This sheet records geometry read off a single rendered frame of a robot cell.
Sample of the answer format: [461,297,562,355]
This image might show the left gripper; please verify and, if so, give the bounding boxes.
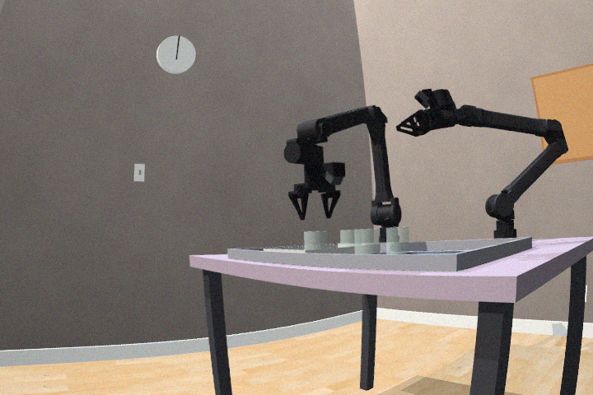
[396,109,443,137]

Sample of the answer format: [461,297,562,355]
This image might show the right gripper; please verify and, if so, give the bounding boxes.
[288,165,340,220]

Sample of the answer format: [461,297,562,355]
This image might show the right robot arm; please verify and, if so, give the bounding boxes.
[284,105,402,243]

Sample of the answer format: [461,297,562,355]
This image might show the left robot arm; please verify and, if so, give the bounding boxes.
[414,89,568,239]

